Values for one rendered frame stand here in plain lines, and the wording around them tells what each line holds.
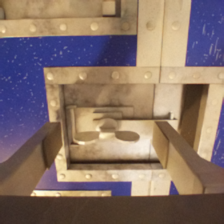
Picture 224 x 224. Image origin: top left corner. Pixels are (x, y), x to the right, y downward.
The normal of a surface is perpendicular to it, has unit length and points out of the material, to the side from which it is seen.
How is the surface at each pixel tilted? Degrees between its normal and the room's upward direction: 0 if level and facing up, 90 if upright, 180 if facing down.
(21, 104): 90
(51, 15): 90
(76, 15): 90
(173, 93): 90
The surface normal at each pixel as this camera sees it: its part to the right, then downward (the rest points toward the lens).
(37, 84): 0.00, 0.29
